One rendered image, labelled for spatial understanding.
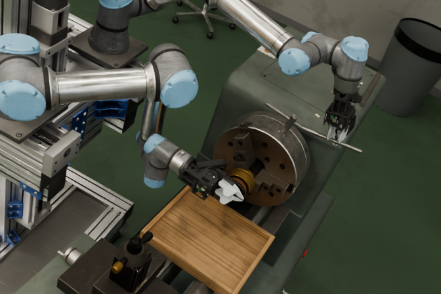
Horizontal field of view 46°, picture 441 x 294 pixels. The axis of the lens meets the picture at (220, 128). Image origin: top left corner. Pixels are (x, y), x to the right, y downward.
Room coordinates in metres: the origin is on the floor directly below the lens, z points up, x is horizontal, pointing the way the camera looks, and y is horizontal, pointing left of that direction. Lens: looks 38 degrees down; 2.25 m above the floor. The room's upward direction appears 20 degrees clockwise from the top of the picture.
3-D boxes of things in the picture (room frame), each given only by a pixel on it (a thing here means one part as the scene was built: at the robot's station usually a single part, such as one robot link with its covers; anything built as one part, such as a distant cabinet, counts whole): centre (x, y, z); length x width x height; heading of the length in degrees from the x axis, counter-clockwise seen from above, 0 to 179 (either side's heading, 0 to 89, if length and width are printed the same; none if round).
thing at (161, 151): (1.27, 0.15, 1.08); 0.11 x 0.08 x 0.09; 71
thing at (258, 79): (1.79, -0.27, 1.06); 0.59 x 0.48 x 0.39; 163
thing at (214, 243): (1.16, -0.09, 0.88); 0.36 x 0.30 x 0.04; 73
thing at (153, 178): (1.29, 0.16, 0.98); 0.11 x 0.08 x 0.11; 32
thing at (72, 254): (0.87, 0.27, 0.95); 0.07 x 0.04 x 0.04; 73
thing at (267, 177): (1.30, -0.23, 1.09); 0.12 x 0.11 x 0.05; 73
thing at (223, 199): (1.18, -0.10, 1.07); 0.09 x 0.06 x 0.03; 71
